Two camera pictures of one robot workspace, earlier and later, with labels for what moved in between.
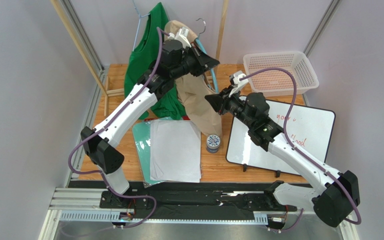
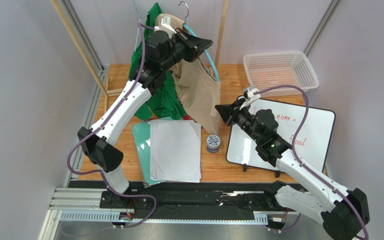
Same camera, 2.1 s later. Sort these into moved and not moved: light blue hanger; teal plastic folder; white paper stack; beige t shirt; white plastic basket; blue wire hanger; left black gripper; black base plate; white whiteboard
Moved: light blue hanger; left black gripper; beige t shirt
Not moved: white paper stack; white plastic basket; white whiteboard; blue wire hanger; black base plate; teal plastic folder
